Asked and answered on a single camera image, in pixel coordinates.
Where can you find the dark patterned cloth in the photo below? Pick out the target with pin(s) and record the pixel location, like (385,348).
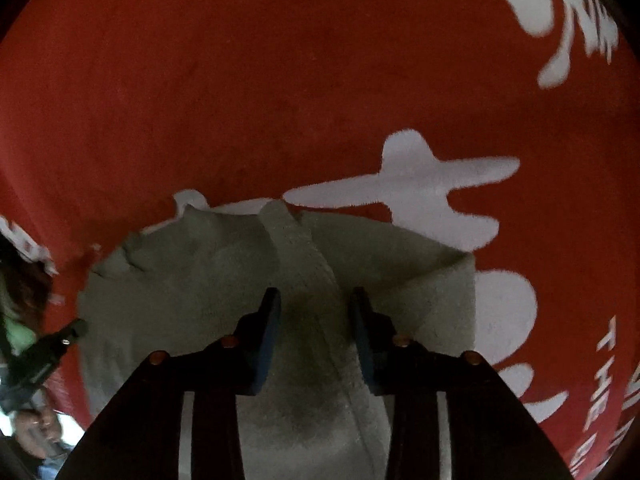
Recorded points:
(25,285)

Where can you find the red printed blanket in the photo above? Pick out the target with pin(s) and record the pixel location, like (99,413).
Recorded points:
(200,85)

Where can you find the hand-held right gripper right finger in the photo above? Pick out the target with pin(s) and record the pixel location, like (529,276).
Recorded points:
(367,347)

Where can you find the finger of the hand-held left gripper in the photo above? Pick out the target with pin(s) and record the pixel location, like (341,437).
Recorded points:
(55,347)

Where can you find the person's left hand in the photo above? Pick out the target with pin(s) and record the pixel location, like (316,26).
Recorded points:
(37,432)

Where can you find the grey knit sweater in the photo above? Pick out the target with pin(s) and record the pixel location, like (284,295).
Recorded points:
(200,285)

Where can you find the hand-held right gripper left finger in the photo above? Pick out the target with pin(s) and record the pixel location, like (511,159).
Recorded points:
(267,340)

